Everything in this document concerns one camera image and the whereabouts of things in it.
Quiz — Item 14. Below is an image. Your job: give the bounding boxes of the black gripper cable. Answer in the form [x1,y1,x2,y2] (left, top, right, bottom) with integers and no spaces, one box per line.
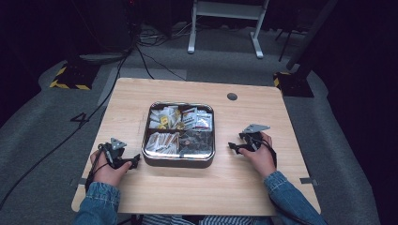
[261,138,279,169]
[84,142,111,192]

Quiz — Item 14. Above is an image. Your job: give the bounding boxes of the yellow-black striped stand base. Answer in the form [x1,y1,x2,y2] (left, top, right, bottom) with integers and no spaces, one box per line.
[272,71,315,98]
[49,63,100,92]

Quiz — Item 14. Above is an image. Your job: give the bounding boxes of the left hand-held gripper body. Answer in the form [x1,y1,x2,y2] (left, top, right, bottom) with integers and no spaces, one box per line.
[98,137,130,170]

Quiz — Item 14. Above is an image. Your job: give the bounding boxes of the long black floor cable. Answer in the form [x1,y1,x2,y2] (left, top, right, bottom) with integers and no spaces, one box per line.
[0,46,134,211]

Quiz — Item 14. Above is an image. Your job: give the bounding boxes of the dark brown compartment box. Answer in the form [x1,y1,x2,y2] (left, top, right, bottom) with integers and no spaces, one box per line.
[141,101,217,169]

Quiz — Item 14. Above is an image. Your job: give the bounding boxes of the person's striped clothing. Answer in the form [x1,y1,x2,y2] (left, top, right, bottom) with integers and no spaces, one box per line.
[142,214,261,225]

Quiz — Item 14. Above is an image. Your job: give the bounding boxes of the tangle of floor cables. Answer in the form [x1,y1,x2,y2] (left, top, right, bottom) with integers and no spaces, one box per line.
[136,22,196,48]

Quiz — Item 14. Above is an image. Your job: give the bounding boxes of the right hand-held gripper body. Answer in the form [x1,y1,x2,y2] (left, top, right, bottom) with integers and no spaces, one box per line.
[238,124,271,153]

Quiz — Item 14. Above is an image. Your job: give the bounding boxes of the grey table bracket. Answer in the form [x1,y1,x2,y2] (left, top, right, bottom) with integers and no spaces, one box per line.
[69,177,87,187]
[298,176,319,187]

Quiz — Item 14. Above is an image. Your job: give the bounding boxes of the pile of yellow-label white packets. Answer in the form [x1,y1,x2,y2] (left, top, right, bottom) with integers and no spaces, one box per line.
[148,106,183,130]

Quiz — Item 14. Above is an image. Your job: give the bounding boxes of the pile of brown-white stick sachets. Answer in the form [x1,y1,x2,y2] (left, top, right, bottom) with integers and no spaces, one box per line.
[145,131,181,155]

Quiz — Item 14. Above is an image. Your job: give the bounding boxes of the person's left hand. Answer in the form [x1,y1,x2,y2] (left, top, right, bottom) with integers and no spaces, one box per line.
[89,149,133,188]

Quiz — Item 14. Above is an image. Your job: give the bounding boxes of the pile of red-label white packets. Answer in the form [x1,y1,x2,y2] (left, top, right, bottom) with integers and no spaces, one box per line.
[181,107,214,131]

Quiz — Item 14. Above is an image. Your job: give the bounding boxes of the thin black floor cable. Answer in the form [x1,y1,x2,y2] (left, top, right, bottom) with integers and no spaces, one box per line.
[135,46,188,82]

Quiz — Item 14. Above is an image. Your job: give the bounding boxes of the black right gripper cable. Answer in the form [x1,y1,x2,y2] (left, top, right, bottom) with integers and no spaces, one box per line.
[261,138,279,169]

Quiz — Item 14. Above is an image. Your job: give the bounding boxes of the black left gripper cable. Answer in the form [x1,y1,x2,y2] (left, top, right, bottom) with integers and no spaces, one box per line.
[84,142,111,192]

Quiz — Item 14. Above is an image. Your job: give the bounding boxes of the white metal stand frame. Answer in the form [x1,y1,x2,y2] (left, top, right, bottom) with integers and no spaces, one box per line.
[187,0,270,60]

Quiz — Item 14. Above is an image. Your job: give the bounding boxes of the black stand pole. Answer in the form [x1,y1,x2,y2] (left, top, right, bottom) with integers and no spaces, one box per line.
[285,0,340,71]

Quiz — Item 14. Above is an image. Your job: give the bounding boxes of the person's right hand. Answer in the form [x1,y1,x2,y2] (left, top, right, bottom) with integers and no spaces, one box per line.
[238,131,278,179]

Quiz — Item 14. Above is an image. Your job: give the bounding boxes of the pile of clear tea bags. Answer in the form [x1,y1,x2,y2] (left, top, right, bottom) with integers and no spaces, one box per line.
[179,130,214,157]

